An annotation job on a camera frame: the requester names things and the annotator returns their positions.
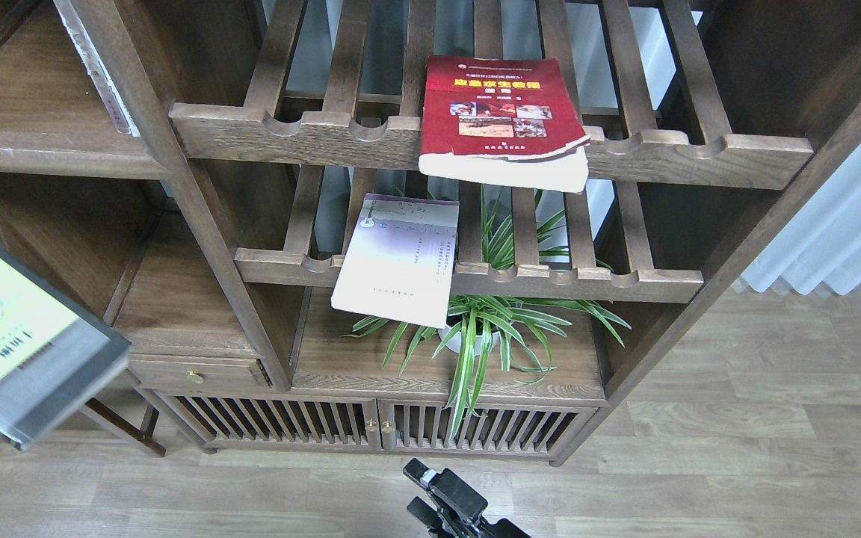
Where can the dark wooden side furniture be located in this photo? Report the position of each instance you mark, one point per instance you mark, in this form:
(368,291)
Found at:
(111,427)

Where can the green spider plant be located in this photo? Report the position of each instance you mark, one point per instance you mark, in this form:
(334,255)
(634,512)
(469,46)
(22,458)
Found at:
(485,326)

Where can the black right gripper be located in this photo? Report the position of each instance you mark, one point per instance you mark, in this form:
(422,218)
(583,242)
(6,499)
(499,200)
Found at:
(457,506)

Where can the black yellow cover book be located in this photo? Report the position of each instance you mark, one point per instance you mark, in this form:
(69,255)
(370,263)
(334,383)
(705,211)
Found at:
(54,355)

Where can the white pleated curtain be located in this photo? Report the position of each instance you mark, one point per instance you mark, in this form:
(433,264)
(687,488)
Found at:
(821,245)

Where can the white lavender book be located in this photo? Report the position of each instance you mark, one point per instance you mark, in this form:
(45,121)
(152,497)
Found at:
(399,261)

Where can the dark wooden bookshelf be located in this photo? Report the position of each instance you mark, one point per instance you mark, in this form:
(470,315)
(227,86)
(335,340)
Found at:
(189,171)

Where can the red cover book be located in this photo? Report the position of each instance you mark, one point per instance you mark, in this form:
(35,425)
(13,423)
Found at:
(502,122)

